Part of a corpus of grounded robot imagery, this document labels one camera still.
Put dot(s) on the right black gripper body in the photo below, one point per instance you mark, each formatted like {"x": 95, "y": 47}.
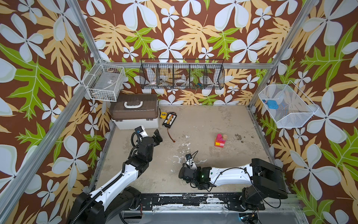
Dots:
{"x": 184, "y": 172}

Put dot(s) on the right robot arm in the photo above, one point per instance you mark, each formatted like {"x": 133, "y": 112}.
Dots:
{"x": 262, "y": 178}

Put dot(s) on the white wire basket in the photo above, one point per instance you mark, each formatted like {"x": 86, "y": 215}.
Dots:
{"x": 104, "y": 82}
{"x": 295, "y": 107}

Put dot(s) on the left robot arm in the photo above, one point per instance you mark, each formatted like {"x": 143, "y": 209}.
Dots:
{"x": 99, "y": 206}

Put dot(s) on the white wire basket left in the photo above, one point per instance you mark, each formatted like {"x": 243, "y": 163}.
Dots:
{"x": 104, "y": 82}

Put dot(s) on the black wire basket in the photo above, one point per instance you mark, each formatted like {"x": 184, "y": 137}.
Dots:
{"x": 172, "y": 73}

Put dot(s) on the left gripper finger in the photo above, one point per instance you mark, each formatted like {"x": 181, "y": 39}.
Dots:
{"x": 135, "y": 139}
{"x": 157, "y": 138}

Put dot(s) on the white wire basket right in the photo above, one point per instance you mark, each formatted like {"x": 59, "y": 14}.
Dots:
{"x": 295, "y": 107}

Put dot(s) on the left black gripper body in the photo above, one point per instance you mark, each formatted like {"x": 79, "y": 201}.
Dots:
{"x": 149, "y": 159}

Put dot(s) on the magenta wood block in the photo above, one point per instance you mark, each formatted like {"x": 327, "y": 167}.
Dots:
{"x": 220, "y": 143}

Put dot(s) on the magenta cylinder block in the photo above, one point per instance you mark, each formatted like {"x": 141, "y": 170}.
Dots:
{"x": 219, "y": 138}

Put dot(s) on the black charger board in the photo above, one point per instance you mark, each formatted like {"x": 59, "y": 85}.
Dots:
{"x": 169, "y": 120}

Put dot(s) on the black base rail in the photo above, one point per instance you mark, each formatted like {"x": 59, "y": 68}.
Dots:
{"x": 228, "y": 200}

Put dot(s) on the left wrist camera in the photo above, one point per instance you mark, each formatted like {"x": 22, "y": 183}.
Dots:
{"x": 141, "y": 132}

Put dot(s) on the white box brown lid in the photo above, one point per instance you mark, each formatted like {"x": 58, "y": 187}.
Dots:
{"x": 133, "y": 110}

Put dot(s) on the blue object in basket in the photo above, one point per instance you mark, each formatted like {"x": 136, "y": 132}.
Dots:
{"x": 271, "y": 104}

